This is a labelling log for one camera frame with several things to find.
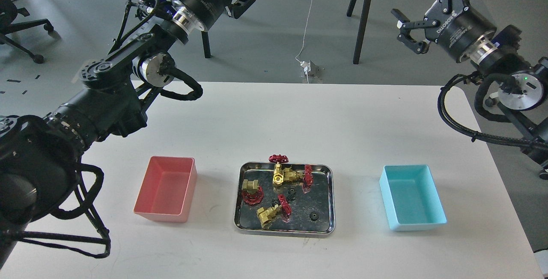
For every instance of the black table legs left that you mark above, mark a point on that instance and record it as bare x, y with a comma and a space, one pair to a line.
206, 44

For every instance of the steel tray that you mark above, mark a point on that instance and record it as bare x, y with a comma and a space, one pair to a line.
320, 199

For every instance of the black table legs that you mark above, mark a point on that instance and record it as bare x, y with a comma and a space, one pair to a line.
206, 44
361, 28

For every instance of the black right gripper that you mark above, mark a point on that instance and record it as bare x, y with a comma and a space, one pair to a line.
458, 31

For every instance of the brass valve front red handle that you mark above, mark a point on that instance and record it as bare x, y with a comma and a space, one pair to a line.
267, 215

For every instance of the blue plastic box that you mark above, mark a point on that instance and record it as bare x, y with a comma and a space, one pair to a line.
411, 199

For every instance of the black table legs right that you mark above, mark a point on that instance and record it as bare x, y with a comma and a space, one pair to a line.
361, 28

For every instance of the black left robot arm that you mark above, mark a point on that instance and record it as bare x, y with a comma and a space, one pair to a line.
47, 193

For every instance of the white power adapter on floor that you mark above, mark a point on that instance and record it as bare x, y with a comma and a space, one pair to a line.
309, 69

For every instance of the pink plastic box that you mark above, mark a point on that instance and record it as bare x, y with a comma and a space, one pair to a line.
167, 189

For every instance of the brass valve upright red handle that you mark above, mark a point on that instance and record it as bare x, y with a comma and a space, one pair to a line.
278, 174

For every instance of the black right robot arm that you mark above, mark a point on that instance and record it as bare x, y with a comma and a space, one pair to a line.
507, 84

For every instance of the small black gear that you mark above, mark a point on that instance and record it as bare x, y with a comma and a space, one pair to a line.
313, 216
291, 194

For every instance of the brass valve red handle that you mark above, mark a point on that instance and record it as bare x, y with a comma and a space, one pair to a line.
267, 215
251, 192
278, 174
305, 178

